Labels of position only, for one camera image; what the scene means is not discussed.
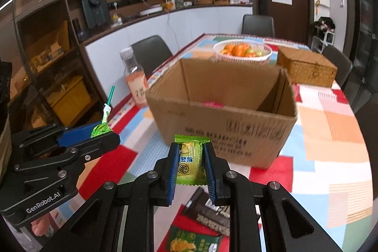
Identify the woven wicker box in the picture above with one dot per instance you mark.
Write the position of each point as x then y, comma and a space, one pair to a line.
307, 67

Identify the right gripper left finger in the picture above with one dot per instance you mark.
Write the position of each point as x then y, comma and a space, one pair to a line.
120, 215

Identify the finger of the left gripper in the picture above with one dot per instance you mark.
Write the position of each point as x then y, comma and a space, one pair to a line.
33, 157
53, 134

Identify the yellow green candy packet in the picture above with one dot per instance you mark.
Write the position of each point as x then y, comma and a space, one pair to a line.
191, 170

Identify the brown cardboard box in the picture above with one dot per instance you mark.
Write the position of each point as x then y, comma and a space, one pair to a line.
258, 114

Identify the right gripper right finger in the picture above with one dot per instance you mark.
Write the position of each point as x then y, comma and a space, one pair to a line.
263, 217

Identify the pink drink bottle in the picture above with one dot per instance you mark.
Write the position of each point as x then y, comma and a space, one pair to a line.
134, 76

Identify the white fruit basket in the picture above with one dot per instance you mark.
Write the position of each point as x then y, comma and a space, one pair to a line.
243, 50

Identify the green chips bag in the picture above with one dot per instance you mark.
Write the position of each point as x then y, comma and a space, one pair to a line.
180, 240

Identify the green lollipop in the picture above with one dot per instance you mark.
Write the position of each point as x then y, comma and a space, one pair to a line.
103, 127

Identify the grey chair right side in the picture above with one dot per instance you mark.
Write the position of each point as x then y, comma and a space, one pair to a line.
343, 64

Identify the grey chair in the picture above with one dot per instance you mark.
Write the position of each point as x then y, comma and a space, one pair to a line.
343, 64
151, 53

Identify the black snack packet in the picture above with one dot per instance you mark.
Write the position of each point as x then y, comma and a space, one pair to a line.
201, 209

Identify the colourful patchwork tablecloth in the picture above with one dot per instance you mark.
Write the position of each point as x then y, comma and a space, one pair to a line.
324, 163

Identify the grey chair left side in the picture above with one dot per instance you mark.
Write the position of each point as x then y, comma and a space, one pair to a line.
151, 53

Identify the grey chair far end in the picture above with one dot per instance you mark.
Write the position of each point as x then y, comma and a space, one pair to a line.
258, 25

